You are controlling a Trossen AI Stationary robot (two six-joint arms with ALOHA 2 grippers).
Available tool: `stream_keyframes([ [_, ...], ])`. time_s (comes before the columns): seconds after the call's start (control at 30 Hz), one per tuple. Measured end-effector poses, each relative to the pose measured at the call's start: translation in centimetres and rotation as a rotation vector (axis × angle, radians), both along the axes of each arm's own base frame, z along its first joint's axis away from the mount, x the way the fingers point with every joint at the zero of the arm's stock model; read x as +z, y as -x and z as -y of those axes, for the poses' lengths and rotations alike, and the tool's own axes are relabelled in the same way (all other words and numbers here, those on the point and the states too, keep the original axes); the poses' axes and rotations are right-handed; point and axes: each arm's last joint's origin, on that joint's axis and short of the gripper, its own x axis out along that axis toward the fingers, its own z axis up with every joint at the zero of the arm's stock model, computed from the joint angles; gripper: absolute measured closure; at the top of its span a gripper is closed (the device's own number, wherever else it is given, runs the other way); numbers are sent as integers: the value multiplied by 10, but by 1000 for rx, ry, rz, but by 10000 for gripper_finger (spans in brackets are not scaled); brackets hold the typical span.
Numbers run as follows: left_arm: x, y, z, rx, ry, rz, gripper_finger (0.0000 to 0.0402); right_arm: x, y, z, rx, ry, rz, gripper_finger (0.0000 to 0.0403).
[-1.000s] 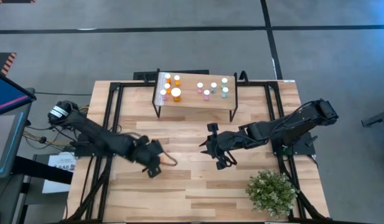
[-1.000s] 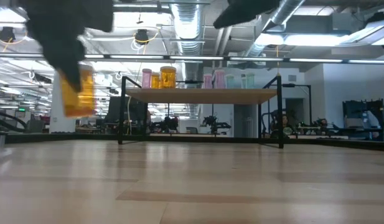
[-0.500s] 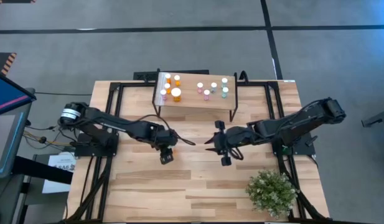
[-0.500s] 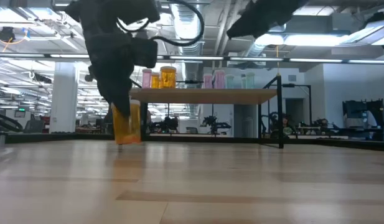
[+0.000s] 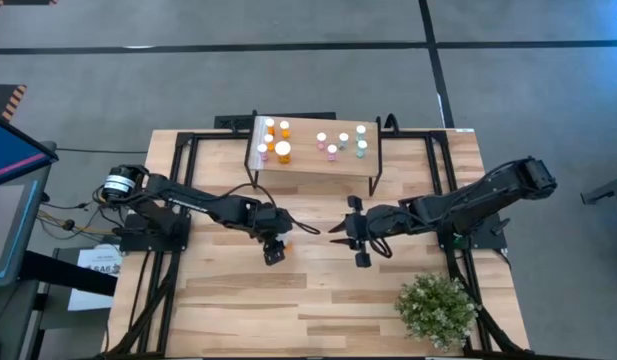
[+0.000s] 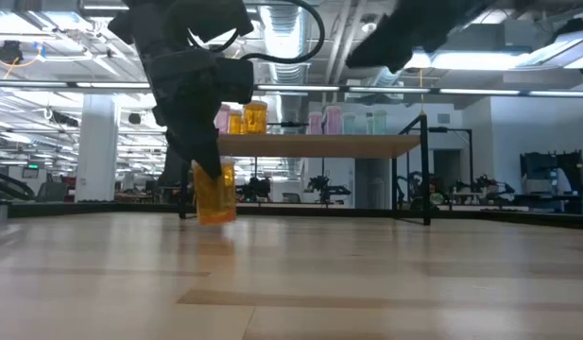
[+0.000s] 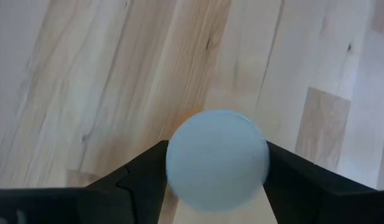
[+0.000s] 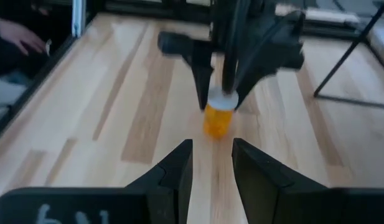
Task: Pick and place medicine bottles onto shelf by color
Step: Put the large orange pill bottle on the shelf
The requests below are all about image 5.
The teal pill bottle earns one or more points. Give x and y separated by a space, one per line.
360 129
361 144
343 136

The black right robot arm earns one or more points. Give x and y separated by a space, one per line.
488 192

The artificial green potted plant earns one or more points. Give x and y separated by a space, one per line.
435 312

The grey table leg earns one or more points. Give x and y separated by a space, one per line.
608 190

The wooden shelf black metal frame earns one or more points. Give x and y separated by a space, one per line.
308 165

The medium orange pill bottle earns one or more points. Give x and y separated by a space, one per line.
285 125

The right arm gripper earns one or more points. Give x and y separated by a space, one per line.
373 227

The hazard striped floor mat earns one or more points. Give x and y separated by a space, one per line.
0 97
18 2

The pink pill bottle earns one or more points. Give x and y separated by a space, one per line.
262 148
321 136
332 148

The small orange pill bottle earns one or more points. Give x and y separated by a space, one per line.
269 122
268 138

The monitor with blue screen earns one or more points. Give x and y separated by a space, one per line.
13 150

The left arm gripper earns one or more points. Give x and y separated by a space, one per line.
273 222

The white paper sheet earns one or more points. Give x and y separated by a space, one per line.
95 260

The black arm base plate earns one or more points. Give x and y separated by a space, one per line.
488 240
138 242

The black metal rig frame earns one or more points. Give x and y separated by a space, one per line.
213 135

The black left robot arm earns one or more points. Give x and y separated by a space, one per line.
203 202

